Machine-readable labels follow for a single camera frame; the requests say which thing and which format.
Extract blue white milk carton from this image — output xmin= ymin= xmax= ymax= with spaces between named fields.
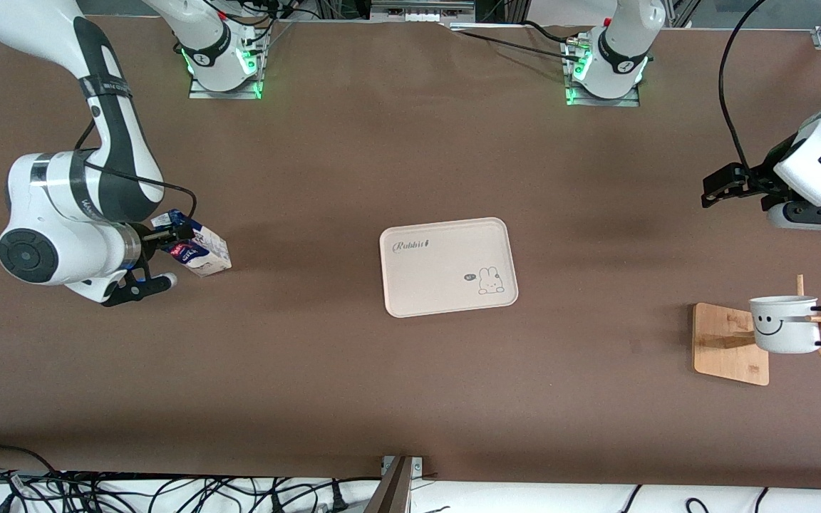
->
xmin=151 ymin=209 xmax=232 ymax=277

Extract white smiley face mug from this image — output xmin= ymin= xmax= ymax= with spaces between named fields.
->
xmin=749 ymin=296 xmax=821 ymax=355

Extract beige rabbit print tray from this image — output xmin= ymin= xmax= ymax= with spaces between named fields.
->
xmin=379 ymin=217 xmax=519 ymax=318

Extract wooden mug rack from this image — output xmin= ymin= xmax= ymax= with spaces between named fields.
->
xmin=693 ymin=274 xmax=821 ymax=386

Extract brown table cover sheet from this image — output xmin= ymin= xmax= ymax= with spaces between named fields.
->
xmin=0 ymin=14 xmax=821 ymax=491

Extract grey power strip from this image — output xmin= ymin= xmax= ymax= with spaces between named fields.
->
xmin=371 ymin=0 xmax=475 ymax=22

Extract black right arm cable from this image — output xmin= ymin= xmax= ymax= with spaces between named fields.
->
xmin=76 ymin=121 xmax=198 ymax=229

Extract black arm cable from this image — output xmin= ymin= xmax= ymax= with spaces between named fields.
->
xmin=76 ymin=121 xmax=198 ymax=229
xmin=718 ymin=0 xmax=789 ymax=172

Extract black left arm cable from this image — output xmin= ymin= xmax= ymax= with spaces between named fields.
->
xmin=718 ymin=0 xmax=789 ymax=172

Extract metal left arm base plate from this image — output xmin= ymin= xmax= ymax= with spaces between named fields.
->
xmin=564 ymin=36 xmax=641 ymax=108

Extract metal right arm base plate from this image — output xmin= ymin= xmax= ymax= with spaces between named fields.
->
xmin=189 ymin=21 xmax=264 ymax=100

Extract tangled black floor cables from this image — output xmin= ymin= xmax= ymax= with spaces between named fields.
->
xmin=0 ymin=445 xmax=383 ymax=513

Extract black base power cable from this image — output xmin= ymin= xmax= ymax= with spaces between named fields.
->
xmin=446 ymin=20 xmax=586 ymax=66

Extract aluminium profile post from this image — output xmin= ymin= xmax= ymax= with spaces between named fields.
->
xmin=364 ymin=456 xmax=424 ymax=513

